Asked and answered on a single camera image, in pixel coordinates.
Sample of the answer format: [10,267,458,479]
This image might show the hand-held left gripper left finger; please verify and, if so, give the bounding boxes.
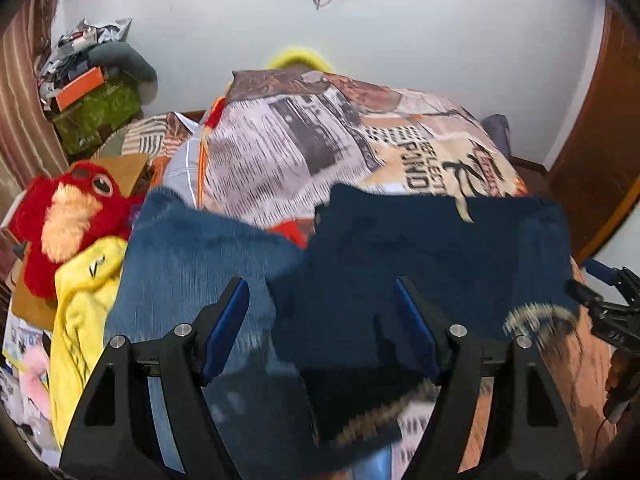
[59,276,251,480]

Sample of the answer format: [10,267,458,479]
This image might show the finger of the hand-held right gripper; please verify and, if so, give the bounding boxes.
[564,279,603,311]
[582,259,626,286]

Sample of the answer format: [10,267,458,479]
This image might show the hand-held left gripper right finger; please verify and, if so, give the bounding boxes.
[392,276,585,480]

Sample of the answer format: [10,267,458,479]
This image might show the navy patterned zip hoodie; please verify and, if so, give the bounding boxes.
[267,182,581,451]

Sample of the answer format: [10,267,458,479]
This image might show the folded blue denim jeans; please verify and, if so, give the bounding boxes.
[102,186,401,480]

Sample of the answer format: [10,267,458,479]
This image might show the brown wooden door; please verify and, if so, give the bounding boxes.
[547,5,640,266]

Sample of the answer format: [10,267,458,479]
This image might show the red cloth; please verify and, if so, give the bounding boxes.
[272,220,308,251]

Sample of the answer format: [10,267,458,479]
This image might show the yellow printed cloth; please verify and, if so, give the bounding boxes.
[47,236,130,448]

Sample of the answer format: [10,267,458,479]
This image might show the white orange garment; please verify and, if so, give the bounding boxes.
[162,97,226,209]

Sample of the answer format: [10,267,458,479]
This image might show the brown cardboard piece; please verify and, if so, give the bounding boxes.
[70,152,151,198]

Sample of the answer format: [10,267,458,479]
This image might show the newspaper print bedspread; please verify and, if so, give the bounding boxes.
[200,67,616,480]

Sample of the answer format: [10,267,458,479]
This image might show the pink plush toy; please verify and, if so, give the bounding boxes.
[17,345,53,418]

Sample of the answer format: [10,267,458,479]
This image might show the striped leaf print pillow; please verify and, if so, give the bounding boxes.
[100,112,201,162]

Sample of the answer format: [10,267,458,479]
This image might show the pile of printed papers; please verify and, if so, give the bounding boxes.
[0,310,61,463]

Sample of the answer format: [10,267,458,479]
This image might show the red plush toy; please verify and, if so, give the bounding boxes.
[7,160,146,301]

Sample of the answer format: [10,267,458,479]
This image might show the green patterned bag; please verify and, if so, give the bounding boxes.
[52,82,143,156]

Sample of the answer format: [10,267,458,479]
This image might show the orange box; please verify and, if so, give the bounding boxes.
[55,67,108,111]

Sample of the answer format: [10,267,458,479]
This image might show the yellow pillow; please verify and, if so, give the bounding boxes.
[265,47,333,73]

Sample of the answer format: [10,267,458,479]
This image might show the grey plush pillow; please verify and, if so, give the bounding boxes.
[90,42,158,96]

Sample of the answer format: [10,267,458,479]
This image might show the striped brown curtain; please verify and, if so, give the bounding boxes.
[0,0,71,226]

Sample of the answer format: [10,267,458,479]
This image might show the pile of silver packets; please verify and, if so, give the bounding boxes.
[37,17,133,106]

